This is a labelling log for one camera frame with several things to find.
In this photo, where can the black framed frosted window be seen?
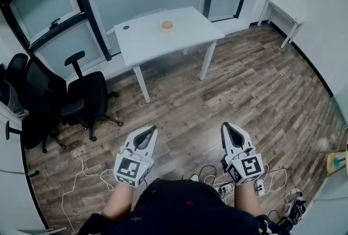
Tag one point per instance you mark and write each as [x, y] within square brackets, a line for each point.
[51, 5]

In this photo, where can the black office chair with armrests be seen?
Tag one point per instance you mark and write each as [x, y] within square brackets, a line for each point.
[87, 95]

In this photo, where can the black mesh office chair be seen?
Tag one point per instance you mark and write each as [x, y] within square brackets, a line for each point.
[16, 73]

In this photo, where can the white power strip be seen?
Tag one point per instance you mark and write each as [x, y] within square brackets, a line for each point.
[260, 187]

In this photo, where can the person's left forearm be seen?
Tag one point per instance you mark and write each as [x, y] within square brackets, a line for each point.
[118, 202]

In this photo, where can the person's right forearm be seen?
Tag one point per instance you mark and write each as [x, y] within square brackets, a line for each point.
[246, 198]

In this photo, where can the small white side table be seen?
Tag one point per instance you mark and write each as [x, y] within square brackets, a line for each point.
[288, 17]

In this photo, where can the yellow wooden stool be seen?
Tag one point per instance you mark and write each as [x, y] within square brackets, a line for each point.
[335, 160]

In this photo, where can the person's black clothing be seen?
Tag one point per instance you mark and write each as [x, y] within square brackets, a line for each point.
[185, 209]

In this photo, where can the white rectangular table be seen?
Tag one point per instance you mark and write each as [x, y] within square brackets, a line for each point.
[152, 40]

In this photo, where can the round brown bun food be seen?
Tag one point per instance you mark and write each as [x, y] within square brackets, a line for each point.
[167, 24]

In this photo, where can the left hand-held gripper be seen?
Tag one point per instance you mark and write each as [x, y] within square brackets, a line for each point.
[127, 168]

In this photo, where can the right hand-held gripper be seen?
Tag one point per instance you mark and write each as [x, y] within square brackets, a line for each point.
[250, 167]

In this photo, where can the small white plate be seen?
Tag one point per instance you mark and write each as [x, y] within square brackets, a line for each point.
[167, 30]

